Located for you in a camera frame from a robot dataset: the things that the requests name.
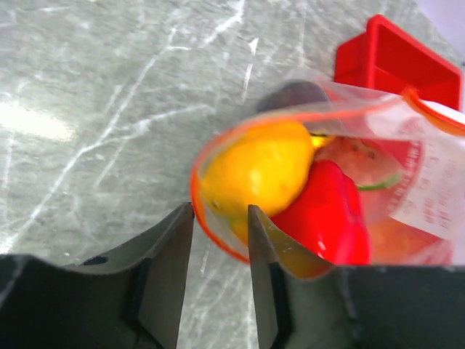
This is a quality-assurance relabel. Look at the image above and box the yellow mango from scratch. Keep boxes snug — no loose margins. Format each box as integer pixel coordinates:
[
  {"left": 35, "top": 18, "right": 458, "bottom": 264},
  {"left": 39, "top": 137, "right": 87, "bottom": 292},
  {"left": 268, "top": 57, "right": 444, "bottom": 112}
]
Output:
[{"left": 228, "top": 217, "right": 248, "bottom": 245}]

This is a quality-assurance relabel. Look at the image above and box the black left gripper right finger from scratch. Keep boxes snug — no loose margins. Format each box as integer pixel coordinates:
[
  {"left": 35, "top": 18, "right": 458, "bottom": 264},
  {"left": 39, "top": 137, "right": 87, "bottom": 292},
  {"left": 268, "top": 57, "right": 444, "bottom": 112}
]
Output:
[{"left": 248, "top": 205, "right": 464, "bottom": 348}]

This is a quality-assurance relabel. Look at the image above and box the green orange mango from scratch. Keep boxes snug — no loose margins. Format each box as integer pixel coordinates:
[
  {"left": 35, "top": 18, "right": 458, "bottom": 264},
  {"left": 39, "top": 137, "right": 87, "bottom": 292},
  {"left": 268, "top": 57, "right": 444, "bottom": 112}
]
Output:
[{"left": 368, "top": 218, "right": 453, "bottom": 265}]

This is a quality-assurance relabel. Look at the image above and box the red plastic bin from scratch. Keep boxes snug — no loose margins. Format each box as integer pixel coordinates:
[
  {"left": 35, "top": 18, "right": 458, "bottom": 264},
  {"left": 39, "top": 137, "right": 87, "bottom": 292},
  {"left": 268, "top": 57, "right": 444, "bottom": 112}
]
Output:
[{"left": 333, "top": 15, "right": 463, "bottom": 111}]

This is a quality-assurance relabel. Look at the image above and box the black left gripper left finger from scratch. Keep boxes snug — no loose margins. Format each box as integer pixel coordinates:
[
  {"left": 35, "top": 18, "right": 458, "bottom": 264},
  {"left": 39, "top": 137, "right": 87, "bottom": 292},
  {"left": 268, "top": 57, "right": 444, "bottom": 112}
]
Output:
[{"left": 1, "top": 203, "right": 194, "bottom": 348}]

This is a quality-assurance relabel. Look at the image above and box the clear zip top bag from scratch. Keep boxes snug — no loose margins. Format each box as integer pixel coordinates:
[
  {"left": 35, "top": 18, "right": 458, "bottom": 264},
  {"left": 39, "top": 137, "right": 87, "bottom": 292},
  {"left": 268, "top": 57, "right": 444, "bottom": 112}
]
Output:
[{"left": 190, "top": 80, "right": 464, "bottom": 265}]

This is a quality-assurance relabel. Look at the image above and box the small yellow orange fruit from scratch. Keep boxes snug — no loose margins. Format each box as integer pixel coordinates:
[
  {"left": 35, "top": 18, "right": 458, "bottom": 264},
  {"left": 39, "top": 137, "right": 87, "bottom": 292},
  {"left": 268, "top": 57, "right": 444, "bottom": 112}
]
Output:
[{"left": 201, "top": 121, "right": 335, "bottom": 219}]

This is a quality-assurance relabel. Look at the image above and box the dark red apple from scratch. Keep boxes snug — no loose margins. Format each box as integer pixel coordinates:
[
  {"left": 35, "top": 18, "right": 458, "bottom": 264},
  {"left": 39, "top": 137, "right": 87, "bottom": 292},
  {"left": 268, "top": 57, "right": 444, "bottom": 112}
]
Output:
[{"left": 256, "top": 80, "right": 329, "bottom": 113}]

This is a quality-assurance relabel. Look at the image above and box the red bell pepper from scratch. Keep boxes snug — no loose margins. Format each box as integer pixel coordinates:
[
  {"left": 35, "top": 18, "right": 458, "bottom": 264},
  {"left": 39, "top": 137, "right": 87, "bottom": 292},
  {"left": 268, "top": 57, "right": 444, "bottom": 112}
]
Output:
[{"left": 271, "top": 160, "right": 371, "bottom": 265}]

